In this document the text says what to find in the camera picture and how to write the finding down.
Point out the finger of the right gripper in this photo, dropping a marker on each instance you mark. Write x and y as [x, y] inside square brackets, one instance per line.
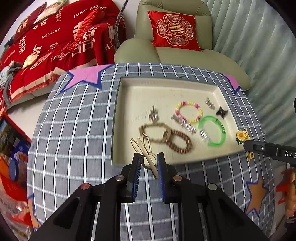
[277, 152]

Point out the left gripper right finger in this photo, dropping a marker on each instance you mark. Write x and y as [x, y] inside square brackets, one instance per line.
[165, 176]

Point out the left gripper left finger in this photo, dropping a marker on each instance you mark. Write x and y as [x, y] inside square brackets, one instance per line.
[133, 178]

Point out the star rhinestone hair clip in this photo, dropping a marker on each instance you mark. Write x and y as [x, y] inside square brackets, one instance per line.
[184, 124]

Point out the silver heart pendant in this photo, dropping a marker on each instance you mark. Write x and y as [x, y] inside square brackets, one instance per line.
[153, 115]

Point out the green translucent bangle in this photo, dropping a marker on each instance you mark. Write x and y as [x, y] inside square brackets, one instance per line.
[212, 131]

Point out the black claw hair clip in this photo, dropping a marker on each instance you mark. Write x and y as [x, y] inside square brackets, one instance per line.
[221, 112]

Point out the small silver pendant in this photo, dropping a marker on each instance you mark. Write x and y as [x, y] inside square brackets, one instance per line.
[209, 104]

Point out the grey jewelry tray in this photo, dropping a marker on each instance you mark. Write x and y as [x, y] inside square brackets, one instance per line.
[137, 95]

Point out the right hand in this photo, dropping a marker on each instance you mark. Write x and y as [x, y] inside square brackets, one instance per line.
[287, 189]

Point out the grey checked tablecloth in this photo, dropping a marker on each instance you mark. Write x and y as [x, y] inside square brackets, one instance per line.
[72, 143]

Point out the blue lid jar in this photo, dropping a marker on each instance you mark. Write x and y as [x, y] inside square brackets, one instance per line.
[13, 170]

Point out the dark picture box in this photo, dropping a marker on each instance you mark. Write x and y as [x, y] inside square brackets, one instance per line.
[15, 143]

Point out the green armchair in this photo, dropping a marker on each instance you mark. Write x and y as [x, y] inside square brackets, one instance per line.
[140, 48]

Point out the red embroidered cushion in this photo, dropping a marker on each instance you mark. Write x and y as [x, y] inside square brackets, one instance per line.
[173, 30]

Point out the red sofa cover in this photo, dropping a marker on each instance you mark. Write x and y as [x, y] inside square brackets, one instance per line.
[78, 35]

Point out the grey crumpled clothes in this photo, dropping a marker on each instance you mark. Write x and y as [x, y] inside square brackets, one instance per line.
[7, 75]

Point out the printed cream pillow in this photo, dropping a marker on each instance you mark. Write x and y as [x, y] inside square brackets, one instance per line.
[50, 10]

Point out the red pillow on sofa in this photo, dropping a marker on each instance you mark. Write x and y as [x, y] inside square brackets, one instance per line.
[27, 18]

